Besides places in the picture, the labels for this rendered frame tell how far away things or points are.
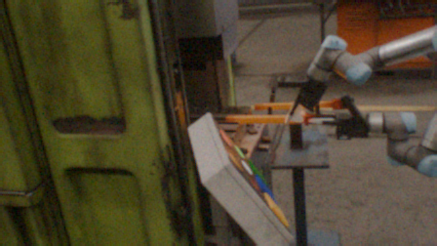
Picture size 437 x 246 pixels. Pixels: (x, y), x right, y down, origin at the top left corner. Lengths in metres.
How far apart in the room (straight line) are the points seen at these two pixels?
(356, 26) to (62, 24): 4.11
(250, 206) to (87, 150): 0.67
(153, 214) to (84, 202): 0.30
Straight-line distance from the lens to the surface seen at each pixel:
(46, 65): 1.63
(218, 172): 1.09
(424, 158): 1.71
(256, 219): 1.17
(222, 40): 1.64
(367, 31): 5.33
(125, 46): 1.41
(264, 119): 1.81
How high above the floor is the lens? 1.69
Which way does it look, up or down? 22 degrees down
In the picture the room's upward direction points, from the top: 7 degrees counter-clockwise
